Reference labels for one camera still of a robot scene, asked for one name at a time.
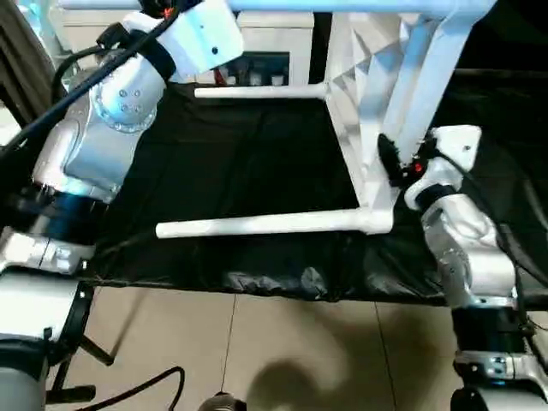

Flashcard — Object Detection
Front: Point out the black television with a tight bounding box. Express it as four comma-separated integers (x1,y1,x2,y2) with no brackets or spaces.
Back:
453,0,548,76

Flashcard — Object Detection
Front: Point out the black floor cable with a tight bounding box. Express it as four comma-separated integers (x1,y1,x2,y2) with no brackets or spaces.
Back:
90,366,188,411

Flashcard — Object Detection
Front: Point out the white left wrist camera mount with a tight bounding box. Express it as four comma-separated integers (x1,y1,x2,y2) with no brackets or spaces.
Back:
122,0,246,85

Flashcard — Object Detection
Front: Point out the grey curtain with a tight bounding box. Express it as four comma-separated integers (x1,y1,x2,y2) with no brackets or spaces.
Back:
0,0,57,126

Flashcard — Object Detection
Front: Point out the black mat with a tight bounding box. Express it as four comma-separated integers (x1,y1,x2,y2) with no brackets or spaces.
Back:
0,68,548,307

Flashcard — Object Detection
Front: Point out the white cabinet with glass doors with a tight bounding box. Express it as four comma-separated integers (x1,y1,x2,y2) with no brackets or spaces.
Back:
46,0,335,86

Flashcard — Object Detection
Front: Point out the white plastic table top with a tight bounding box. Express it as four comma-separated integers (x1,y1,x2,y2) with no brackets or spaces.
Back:
327,0,500,237

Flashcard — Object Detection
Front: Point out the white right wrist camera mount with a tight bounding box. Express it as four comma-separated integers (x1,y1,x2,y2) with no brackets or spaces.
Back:
404,125,484,211

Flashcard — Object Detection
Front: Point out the blue white package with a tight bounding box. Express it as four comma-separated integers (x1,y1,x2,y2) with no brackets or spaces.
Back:
23,0,59,48

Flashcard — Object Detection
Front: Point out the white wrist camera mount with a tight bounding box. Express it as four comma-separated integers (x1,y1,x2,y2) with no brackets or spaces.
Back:
122,0,246,85
404,125,484,211

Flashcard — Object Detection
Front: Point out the white plastic table leg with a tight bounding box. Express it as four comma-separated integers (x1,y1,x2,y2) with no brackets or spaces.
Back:
194,83,331,102
57,0,474,15
155,207,394,240

